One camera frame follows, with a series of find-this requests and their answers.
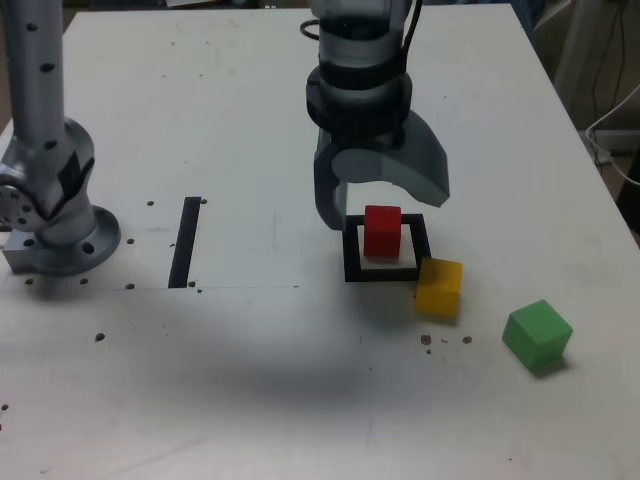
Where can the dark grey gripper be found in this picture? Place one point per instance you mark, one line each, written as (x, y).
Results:
(370, 140)

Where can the red cube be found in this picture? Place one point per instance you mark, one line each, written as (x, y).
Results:
(382, 232)

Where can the yellow cube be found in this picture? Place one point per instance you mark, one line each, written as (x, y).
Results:
(439, 292)

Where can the green cube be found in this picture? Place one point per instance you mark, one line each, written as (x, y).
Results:
(537, 335)

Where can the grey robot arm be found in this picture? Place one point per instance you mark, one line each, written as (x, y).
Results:
(45, 100)

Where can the black tape square outline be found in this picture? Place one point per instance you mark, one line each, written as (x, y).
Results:
(352, 276)

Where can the black tape strip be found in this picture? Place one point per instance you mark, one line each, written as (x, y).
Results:
(184, 245)

